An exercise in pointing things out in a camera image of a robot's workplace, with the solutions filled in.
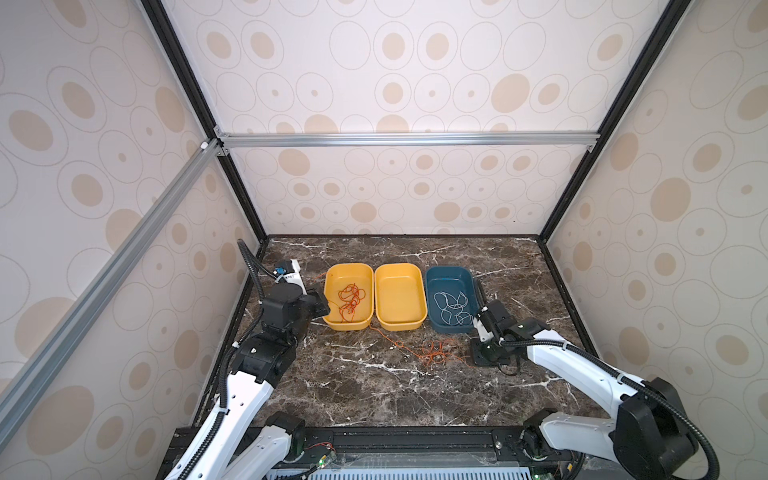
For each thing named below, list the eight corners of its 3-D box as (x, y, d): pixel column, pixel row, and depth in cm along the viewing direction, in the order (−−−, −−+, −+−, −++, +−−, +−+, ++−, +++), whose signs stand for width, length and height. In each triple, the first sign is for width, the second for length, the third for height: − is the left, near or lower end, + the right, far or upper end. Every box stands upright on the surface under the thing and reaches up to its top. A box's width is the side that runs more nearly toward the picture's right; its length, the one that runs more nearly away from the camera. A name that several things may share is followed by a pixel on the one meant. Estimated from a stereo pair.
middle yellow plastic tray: (373, 332, 96) (372, 322, 91) (375, 274, 111) (375, 263, 106) (427, 332, 96) (430, 323, 91) (422, 274, 111) (424, 263, 106)
